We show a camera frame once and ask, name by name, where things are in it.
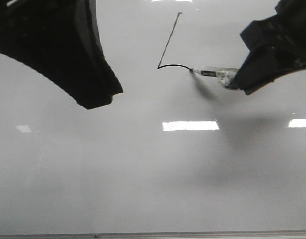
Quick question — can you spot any taped whiteboard marker pen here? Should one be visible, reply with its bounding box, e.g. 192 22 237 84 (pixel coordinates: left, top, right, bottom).
189 66 239 90

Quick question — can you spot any white whiteboard with aluminium frame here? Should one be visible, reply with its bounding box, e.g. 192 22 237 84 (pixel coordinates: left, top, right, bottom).
0 0 306 234

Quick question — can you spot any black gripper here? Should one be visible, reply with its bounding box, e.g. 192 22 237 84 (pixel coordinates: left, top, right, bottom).
230 0 306 95

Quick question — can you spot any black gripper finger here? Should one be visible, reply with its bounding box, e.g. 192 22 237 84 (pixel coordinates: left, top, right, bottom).
0 0 112 109
77 0 123 101

